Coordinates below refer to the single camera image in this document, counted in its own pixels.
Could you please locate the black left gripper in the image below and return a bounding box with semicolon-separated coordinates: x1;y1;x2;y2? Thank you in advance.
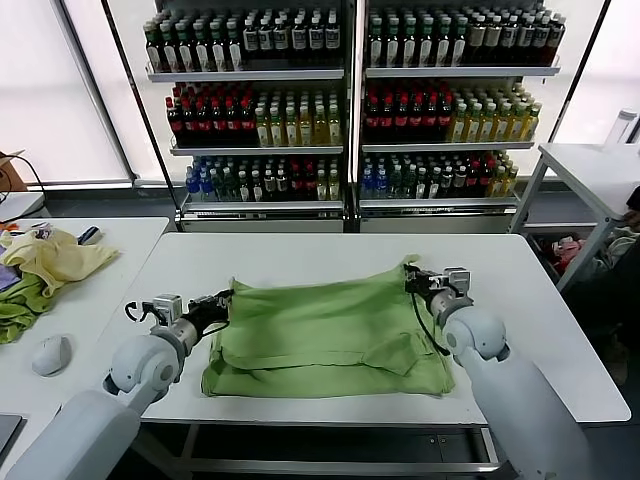
185;287;236;331

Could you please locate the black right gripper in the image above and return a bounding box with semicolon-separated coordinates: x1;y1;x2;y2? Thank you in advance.
402;264;449;297

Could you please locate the green polo shirt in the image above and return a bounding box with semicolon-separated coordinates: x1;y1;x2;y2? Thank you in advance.
201;253;457;400

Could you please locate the pale clothes pile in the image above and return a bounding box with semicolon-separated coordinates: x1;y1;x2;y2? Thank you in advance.
592;227;640;274

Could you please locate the pink red garment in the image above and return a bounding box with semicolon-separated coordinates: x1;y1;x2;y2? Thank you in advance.
549;237;587;275

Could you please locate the pale yellow garment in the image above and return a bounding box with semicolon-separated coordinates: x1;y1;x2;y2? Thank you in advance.
0;227;122;298

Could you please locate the white computer mouse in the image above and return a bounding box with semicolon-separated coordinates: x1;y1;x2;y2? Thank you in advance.
32;335;74;378

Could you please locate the crumpled green garment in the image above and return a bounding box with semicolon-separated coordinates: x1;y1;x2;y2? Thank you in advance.
0;272;57;346

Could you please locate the white side table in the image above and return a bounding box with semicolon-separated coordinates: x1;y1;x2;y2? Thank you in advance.
509;142;640;296

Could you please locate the grey metal drinks shelf unit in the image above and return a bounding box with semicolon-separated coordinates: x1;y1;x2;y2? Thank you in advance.
143;0;357;235
355;0;564;235

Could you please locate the black slanted pole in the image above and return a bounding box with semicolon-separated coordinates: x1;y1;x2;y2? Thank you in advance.
547;0;614;149
102;0;184;224

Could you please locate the purple garment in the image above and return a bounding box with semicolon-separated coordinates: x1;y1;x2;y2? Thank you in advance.
0;264;22;292

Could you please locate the green cap tea bottle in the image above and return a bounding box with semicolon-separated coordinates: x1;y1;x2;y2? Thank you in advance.
368;20;385;69
434;20;452;69
194;23;212;74
210;22;228;73
226;21;245;73
400;20;418;69
146;25;163;74
178;23;196;74
162;24;180;74
451;20;469;69
417;20;435;69
384;20;402;69

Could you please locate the cardboard box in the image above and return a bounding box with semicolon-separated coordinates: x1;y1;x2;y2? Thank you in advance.
0;149;29;194

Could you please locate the dark bottle beige label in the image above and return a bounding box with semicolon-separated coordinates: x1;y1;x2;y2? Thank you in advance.
468;17;486;66
484;17;502;66

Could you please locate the dark bottle white label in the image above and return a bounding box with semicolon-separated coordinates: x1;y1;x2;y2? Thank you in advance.
243;17;260;64
324;15;342;64
258;17;275;64
291;16;309;64
308;16;325;64
501;17;518;66
274;17;291;64
517;17;534;66

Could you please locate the grey laptop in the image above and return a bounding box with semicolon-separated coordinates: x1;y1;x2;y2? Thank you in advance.
0;413;26;454

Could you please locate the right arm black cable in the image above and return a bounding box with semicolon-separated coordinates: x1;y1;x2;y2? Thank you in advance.
407;292;454;357

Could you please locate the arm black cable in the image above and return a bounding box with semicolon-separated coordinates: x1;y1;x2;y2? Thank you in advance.
407;292;454;357
123;299;157;325

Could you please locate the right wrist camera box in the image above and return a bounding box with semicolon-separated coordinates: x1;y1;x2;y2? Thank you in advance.
443;268;472;292

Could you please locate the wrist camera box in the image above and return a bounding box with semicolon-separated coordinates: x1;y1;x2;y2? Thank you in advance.
443;268;472;292
151;294;182;322

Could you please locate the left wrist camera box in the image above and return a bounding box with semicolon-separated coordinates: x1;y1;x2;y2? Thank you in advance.
151;294;182;322

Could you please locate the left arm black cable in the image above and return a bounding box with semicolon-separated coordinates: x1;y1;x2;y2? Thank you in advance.
123;299;157;325

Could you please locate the grey metal table frame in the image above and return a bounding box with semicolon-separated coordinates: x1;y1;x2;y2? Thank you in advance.
179;423;506;476

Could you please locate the thin black cable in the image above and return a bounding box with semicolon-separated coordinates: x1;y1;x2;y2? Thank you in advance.
0;152;54;219

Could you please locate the grey window frame bar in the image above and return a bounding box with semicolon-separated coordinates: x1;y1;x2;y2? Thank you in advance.
52;0;140;182

